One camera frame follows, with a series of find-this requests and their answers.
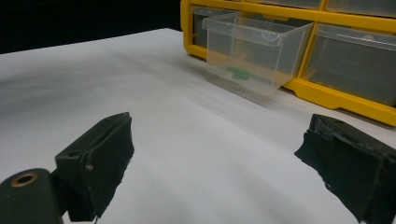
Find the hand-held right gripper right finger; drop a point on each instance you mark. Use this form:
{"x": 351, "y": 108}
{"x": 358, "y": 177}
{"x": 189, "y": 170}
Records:
{"x": 351, "y": 168}

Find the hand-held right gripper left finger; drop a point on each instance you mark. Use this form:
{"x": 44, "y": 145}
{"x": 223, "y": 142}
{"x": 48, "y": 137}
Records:
{"x": 102, "y": 161}

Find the yellow black drawer organizer cabinet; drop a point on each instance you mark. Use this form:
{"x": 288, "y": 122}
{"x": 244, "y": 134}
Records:
{"x": 311, "y": 90}

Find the clear plastic drawer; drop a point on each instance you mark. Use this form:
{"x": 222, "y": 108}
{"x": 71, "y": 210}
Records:
{"x": 264, "y": 56}

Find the small green wall plug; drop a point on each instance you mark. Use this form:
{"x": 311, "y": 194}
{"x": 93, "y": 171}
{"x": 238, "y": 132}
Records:
{"x": 242, "y": 73}

